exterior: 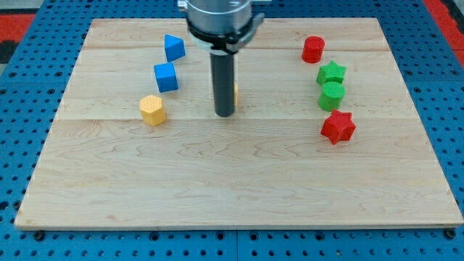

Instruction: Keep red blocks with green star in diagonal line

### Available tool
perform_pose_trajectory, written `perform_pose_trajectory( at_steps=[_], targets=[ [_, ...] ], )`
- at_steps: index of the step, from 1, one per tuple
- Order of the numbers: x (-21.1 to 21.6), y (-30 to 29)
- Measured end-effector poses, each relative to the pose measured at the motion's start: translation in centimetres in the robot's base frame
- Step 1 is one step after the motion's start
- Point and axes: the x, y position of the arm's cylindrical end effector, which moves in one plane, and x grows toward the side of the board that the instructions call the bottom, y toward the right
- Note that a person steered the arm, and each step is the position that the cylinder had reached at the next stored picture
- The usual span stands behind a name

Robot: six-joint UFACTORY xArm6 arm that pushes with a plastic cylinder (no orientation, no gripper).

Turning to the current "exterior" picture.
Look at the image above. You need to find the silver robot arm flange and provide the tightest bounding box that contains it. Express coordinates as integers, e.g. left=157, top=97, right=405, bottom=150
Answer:
left=177, top=0, right=265, bottom=56

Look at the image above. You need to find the red star block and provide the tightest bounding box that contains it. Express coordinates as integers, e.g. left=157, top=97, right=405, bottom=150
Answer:
left=320, top=109, right=356, bottom=145

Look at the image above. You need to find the green star block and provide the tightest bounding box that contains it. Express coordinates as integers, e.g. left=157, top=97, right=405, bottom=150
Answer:
left=316, top=61, right=347, bottom=86

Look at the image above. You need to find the yellow block behind rod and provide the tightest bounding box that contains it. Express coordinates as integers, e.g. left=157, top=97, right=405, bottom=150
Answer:
left=233, top=81, right=239, bottom=107

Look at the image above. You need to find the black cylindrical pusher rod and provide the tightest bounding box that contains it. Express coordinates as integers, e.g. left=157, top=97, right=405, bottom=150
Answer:
left=210, top=54, right=235, bottom=117

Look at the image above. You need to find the yellow hexagon block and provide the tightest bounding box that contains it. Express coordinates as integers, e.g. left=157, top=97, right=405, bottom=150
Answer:
left=139, top=95, right=166, bottom=126

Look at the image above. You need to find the blue cube block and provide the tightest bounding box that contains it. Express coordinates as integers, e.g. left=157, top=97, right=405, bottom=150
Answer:
left=154, top=62, right=178, bottom=93

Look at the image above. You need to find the wooden board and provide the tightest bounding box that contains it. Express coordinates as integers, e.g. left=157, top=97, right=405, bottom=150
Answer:
left=14, top=18, right=463, bottom=231

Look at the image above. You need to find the blue triangular block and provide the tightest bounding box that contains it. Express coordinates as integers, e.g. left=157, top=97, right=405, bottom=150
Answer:
left=164, top=34, right=186, bottom=62

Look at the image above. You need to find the green cylinder block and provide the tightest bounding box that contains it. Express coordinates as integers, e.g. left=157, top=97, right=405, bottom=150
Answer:
left=318, top=81, right=345, bottom=112

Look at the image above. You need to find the red cylinder block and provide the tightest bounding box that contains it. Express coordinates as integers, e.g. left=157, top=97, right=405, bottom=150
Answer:
left=302, top=36, right=325, bottom=64

